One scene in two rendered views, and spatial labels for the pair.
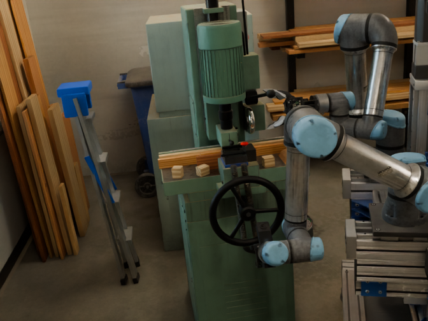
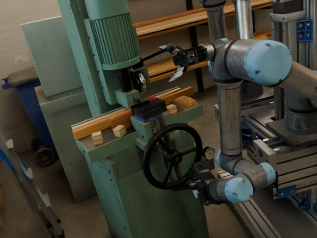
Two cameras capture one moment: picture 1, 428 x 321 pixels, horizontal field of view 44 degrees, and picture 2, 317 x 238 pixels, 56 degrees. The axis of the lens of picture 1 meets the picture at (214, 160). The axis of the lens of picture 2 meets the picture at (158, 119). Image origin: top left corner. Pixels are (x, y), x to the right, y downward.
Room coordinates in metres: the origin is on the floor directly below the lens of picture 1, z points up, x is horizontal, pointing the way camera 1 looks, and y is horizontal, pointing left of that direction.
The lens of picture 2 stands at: (0.79, 0.27, 1.44)
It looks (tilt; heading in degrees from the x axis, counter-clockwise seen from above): 23 degrees down; 341
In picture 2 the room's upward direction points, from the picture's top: 12 degrees counter-clockwise
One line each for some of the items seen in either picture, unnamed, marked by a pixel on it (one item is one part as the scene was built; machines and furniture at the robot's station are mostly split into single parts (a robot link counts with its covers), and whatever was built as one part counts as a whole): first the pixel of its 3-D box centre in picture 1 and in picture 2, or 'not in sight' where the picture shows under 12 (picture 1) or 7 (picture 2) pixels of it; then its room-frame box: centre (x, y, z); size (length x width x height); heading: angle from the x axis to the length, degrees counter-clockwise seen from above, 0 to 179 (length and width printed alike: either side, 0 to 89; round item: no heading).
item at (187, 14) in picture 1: (213, 85); (100, 60); (2.41, -0.03, 1.16); 0.22 x 0.22 x 0.72; 7
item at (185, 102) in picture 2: (292, 153); (184, 100); (2.07, -0.33, 0.92); 0.14 x 0.09 x 0.04; 7
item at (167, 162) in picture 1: (235, 153); (138, 110); (2.13, -0.10, 0.92); 0.67 x 0.02 x 0.04; 97
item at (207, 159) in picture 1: (225, 160); (135, 117); (2.03, -0.05, 0.93); 0.24 x 0.01 x 0.06; 97
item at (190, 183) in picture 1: (235, 174); (145, 127); (2.02, -0.08, 0.87); 0.61 x 0.30 x 0.06; 97
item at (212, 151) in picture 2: (304, 223); (208, 154); (1.95, -0.35, 0.65); 0.06 x 0.04 x 0.08; 97
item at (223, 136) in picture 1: (227, 137); (128, 98); (2.15, -0.07, 0.99); 0.14 x 0.07 x 0.09; 7
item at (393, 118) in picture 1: (388, 127); not in sight; (2.11, -0.74, 0.98); 0.13 x 0.12 x 0.14; 54
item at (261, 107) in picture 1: (253, 116); (139, 79); (2.33, -0.20, 1.02); 0.09 x 0.07 x 0.12; 97
